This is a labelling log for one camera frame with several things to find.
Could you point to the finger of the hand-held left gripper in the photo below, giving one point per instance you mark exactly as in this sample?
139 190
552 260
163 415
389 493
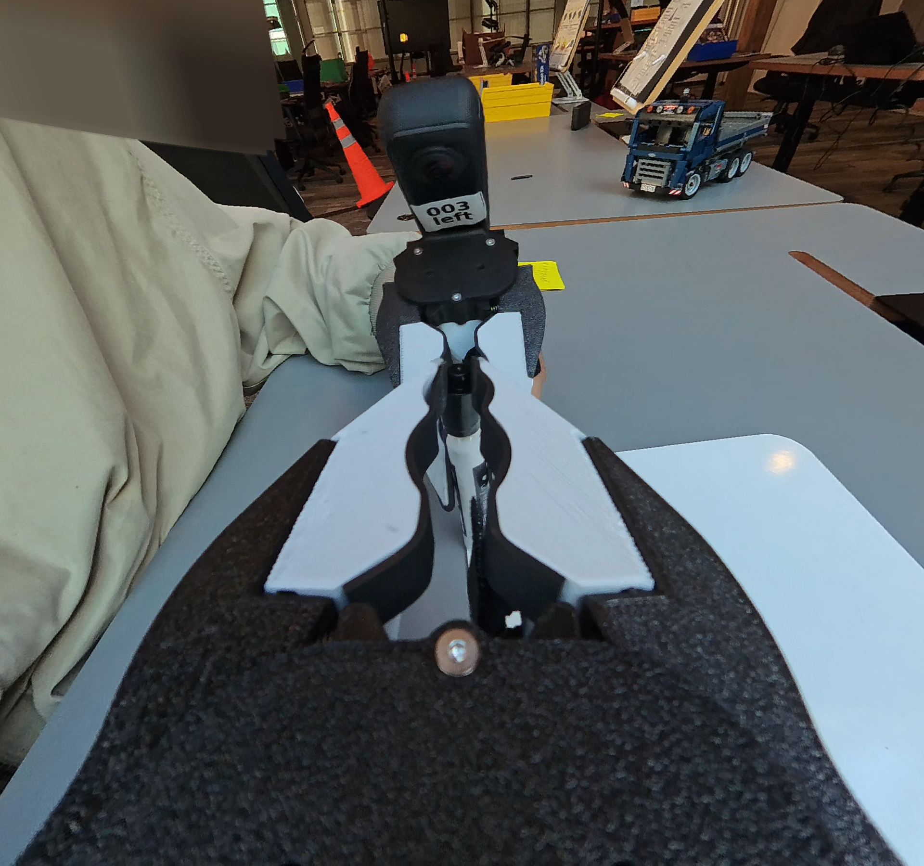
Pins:
505 342
419 350

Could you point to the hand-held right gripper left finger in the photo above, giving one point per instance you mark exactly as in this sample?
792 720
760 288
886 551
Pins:
339 519

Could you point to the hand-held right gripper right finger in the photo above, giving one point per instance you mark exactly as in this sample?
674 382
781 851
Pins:
570 519

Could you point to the black marker cap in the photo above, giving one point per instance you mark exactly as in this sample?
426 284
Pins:
460 404

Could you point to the white dry-erase marker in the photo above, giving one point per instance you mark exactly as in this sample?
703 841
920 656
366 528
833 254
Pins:
462 461

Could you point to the small white dry-erase board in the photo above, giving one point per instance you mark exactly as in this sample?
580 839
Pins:
794 591

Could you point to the person's left forearm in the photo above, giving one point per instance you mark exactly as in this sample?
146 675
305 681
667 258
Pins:
310 288

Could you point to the wooden top desk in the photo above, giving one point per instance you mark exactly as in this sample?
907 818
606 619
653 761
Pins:
866 70

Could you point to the person's left hand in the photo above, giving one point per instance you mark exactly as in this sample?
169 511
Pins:
539 377

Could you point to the yellow sticky note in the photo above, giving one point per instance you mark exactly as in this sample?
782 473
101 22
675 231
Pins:
545 275

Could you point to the orange traffic cone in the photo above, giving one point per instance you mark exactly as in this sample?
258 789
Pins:
361 173

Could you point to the yellow plastic bin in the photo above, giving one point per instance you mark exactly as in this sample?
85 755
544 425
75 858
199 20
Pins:
491 79
516 104

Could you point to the small black box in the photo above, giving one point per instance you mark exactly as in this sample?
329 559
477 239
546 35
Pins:
581 116

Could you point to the black office chair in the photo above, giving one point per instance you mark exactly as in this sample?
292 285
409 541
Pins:
314 108

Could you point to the black monitor on stand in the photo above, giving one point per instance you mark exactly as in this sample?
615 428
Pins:
415 28

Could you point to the blue toy truck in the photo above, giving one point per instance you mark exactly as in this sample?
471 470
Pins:
671 151

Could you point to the beige jacket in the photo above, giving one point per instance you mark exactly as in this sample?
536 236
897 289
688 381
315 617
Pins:
108 375

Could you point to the leaning display board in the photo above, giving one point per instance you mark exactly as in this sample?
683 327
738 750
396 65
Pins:
671 28
585 14

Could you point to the blue plastic bin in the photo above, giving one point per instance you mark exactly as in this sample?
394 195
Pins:
711 50

